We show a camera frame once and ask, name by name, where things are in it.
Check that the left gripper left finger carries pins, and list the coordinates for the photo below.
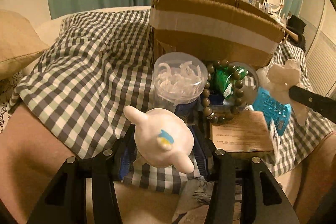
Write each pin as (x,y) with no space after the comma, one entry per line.
(64,201)

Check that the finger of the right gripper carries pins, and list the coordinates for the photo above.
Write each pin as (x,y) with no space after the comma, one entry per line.
(323,105)

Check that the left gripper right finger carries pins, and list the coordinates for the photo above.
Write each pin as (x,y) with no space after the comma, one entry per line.
(262,198)

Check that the blue pill blister pack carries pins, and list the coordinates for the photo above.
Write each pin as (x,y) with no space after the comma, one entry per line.
(272,110)

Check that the flat brown paper box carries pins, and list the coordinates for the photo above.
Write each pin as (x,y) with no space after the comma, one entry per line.
(246,132)

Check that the wooden chair with clothes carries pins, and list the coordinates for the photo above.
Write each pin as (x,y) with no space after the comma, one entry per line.
(297,26)

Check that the green snack packet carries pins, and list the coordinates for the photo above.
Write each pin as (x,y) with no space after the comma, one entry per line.
(227,80)

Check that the brown cardboard box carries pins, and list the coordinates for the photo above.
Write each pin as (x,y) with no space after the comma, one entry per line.
(214,30)

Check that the grey checkered cloth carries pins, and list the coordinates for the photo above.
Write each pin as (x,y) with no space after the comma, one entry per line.
(86,116)

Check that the clear round floss container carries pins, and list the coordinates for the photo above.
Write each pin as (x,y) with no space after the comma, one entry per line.
(179,79)

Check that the beige pillow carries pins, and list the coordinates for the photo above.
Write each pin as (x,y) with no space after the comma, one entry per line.
(20,44)

